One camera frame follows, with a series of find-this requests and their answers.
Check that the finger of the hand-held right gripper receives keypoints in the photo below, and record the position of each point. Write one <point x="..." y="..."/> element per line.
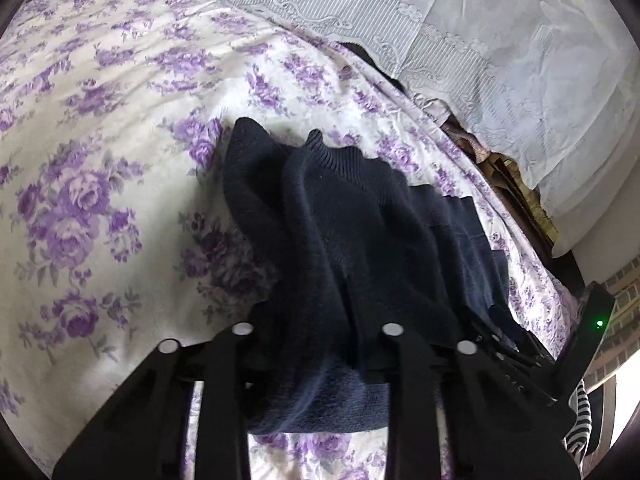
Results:
<point x="520" y="342"/>

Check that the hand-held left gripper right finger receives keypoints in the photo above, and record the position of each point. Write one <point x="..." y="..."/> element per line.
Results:
<point x="400" y="365"/>

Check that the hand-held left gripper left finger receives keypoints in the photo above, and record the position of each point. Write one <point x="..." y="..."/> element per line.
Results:
<point x="232" y="365"/>

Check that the navy knit sweater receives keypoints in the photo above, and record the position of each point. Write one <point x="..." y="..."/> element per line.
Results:
<point x="340" y="240"/>

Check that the brown gold cloth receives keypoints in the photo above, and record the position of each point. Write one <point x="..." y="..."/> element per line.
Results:
<point x="510" y="175"/>

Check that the pale satin cloth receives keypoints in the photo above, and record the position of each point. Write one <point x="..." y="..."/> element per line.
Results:
<point x="432" y="106"/>

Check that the purple floral bed sheet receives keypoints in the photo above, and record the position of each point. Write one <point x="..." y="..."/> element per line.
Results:
<point x="100" y="135"/>

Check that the dark cloth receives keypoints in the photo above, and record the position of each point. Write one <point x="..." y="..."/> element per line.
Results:
<point x="375" y="62"/>

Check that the white lace cloth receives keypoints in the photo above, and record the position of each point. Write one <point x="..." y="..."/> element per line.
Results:
<point x="500" y="35"/>

